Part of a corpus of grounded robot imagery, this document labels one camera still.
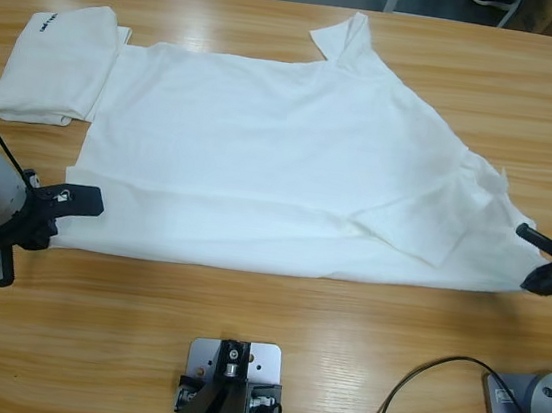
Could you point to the white t-shirt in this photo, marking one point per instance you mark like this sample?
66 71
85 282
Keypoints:
286 167
56 69

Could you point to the folded white T-shirt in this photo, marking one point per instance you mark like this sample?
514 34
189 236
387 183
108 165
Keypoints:
56 69

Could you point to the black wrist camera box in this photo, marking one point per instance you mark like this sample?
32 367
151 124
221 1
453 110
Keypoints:
80 200

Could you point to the white block with dark post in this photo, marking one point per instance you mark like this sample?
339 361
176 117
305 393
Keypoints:
264 361

